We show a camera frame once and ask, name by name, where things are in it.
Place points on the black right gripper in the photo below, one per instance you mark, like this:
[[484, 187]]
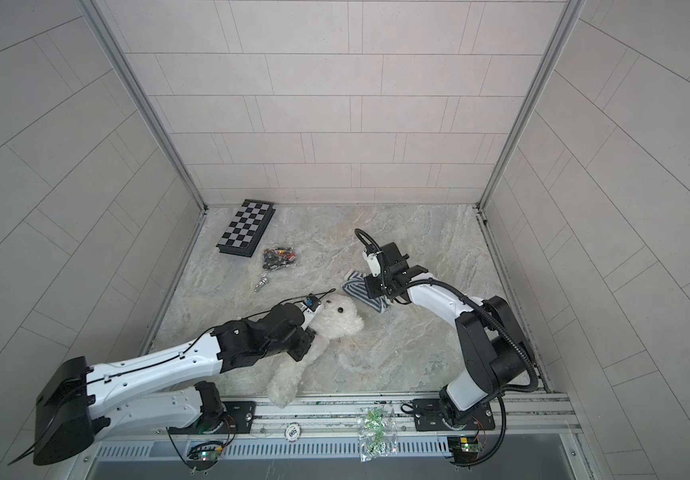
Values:
[[373, 292]]

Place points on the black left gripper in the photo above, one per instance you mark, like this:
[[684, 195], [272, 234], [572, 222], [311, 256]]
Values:
[[306, 343]]

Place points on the blue white striped shirt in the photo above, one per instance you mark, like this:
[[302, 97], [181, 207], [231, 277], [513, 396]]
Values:
[[356, 287]]

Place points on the white teddy bear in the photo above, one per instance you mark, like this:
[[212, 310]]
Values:
[[338, 318]]

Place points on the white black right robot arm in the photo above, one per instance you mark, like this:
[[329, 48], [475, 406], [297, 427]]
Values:
[[497, 356]]

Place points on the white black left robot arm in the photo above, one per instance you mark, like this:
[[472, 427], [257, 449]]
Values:
[[82, 404]]

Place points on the small silver chess piece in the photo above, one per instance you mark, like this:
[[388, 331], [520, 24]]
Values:
[[262, 282]]

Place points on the clear bag of toy bricks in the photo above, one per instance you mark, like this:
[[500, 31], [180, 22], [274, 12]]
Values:
[[278, 257]]

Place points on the clear bag of green parts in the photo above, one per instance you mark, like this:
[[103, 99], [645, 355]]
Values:
[[377, 433]]

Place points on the folded black white chessboard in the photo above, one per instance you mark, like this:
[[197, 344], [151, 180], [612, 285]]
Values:
[[246, 229]]

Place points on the left green circuit board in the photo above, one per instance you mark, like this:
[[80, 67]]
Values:
[[206, 455]]

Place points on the green circuit board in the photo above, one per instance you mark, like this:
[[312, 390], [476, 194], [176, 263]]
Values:
[[464, 450], [206, 455]]

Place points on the right green circuit board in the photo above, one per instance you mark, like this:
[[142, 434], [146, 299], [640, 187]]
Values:
[[464, 450]]

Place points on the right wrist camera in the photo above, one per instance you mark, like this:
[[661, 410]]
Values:
[[373, 261]]

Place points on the aluminium corner post right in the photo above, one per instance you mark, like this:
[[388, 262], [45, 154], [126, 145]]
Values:
[[566, 22]]

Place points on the aluminium corner post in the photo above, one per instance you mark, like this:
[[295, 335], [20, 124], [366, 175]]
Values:
[[110, 46], [566, 22]]

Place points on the aluminium corner post left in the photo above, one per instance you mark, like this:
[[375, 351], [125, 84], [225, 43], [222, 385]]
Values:
[[110, 46]]

